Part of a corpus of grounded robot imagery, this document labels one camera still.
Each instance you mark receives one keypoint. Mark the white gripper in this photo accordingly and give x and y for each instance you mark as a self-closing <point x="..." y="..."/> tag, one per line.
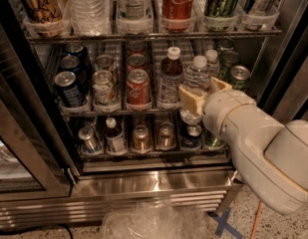
<point x="223" y="110"/>

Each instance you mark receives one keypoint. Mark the clear water bottle front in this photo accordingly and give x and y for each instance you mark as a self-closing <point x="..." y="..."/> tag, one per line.
<point x="196" y="75"/>

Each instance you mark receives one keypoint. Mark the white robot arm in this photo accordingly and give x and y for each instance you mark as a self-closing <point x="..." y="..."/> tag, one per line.
<point x="271" y="157"/>

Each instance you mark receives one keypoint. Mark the clear water bottle behind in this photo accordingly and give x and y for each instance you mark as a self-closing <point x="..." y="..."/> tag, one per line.
<point x="212" y="62"/>

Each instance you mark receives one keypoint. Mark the brown tea bottle middle shelf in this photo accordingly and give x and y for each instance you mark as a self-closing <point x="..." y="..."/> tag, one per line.
<point x="170" y="77"/>

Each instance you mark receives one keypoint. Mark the brown tea bottle shelf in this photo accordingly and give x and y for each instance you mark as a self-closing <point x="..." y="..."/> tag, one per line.
<point x="115" y="135"/>
<point x="170" y="77"/>

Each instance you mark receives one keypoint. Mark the green LaCroix can middle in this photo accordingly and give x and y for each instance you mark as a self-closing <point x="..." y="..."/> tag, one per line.
<point x="227" y="60"/>

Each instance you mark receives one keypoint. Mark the green can bottom shelf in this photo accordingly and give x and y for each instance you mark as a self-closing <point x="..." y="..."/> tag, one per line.
<point x="211" y="141"/>

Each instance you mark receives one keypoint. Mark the blue can bottom shelf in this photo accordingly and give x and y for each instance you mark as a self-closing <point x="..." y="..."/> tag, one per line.
<point x="190" y="135"/>

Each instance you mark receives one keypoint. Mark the red Coke can middle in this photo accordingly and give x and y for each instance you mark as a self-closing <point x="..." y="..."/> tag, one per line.
<point x="137" y="61"/>

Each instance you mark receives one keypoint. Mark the red coke can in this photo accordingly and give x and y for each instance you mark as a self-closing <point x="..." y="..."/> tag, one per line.
<point x="138" y="88"/>
<point x="136" y="47"/>
<point x="137" y="61"/>

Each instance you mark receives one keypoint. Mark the green LaCroix can top shelf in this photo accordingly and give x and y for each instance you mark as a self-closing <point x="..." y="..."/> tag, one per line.
<point x="219" y="15"/>

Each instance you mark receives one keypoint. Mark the red Coca-Cola can top shelf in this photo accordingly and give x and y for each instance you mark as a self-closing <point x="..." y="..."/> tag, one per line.
<point x="176" y="14"/>

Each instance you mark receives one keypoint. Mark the brown tea bottle bottom shelf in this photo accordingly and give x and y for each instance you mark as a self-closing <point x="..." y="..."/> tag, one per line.
<point x="115" y="135"/>

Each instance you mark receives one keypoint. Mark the white labelled bottle top shelf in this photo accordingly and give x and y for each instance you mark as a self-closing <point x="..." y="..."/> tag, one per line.
<point x="133" y="15"/>

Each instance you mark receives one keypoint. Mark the silver blue can top shelf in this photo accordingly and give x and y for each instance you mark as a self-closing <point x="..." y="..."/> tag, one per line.
<point x="258" y="14"/>

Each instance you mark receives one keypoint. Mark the stainless steel fridge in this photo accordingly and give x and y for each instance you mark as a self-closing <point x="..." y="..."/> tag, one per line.
<point x="107" y="105"/>

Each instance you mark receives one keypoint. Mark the silver can bottom shelf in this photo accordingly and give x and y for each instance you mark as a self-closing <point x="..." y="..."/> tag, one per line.
<point x="87" y="136"/>

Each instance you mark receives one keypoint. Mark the blue Pepsi can middle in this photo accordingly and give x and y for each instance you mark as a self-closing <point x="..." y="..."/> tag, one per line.
<point x="73" y="64"/>

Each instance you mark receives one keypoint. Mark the blue pepsi can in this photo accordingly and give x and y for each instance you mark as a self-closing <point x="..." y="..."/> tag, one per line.
<point x="73" y="64"/>
<point x="69" y="90"/>
<point x="79" y="50"/>

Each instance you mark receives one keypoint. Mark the clear water bottle top shelf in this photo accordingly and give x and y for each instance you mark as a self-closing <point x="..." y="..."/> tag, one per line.
<point x="90" y="17"/>

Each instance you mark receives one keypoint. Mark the glass fridge door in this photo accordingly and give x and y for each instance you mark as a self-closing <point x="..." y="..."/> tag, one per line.
<point x="28" y="169"/>

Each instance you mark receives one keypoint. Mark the green LaCroix can front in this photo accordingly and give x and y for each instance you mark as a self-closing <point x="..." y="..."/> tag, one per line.
<point x="239" y="78"/>

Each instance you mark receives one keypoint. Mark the green LaCroix can back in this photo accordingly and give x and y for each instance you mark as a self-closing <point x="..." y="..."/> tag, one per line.
<point x="223" y="45"/>

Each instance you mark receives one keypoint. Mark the copper can bottom right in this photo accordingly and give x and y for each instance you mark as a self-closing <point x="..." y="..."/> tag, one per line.
<point x="165" y="135"/>

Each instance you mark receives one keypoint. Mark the copper can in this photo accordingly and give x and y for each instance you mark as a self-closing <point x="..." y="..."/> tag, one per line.
<point x="165" y="135"/>
<point x="141" y="137"/>

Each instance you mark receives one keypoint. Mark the red Coke can front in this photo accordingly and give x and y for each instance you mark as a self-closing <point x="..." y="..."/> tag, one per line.
<point x="138" y="88"/>

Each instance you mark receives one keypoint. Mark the copper can bottom left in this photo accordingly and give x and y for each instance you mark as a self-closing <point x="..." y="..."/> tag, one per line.
<point x="141" y="137"/>

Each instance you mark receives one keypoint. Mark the red Coke can back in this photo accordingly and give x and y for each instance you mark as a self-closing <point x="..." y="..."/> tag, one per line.
<point x="136" y="47"/>

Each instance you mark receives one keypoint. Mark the white green can front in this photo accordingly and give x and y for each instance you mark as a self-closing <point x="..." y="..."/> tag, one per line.
<point x="104" y="87"/>

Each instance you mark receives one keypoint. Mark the white green can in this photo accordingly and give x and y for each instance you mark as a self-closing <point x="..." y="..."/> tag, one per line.
<point x="104" y="87"/>
<point x="106" y="62"/>

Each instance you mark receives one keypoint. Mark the white green can back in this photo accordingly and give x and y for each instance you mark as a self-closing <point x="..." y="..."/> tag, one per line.
<point x="106" y="62"/>

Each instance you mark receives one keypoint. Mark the blue tape cross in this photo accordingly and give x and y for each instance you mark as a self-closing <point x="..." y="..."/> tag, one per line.
<point x="223" y="225"/>

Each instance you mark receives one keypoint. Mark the blue Pepsi can front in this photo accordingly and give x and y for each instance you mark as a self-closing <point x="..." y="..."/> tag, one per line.
<point x="69" y="90"/>

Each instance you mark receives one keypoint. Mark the clear plastic bin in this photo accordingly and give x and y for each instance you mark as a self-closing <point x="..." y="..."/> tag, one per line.
<point x="156" y="221"/>

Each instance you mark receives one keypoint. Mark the blue Pepsi can back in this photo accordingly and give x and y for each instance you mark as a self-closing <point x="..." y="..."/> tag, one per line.
<point x="79" y="50"/>

